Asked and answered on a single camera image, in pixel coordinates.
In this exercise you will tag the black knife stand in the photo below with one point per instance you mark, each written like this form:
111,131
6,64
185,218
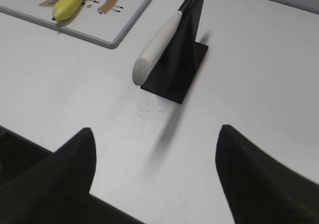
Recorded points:
176,68

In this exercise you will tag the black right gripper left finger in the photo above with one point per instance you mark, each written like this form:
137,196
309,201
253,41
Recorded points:
42,187

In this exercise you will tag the grey-rimmed white cutting board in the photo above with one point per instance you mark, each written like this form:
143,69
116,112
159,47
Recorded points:
102,22

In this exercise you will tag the yellow plastic banana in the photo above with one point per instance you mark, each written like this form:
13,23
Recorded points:
65,9

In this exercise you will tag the white-handled kitchen knife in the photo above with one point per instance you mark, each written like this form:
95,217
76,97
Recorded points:
157,45

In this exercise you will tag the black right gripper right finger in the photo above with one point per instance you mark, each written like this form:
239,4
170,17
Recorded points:
258,188

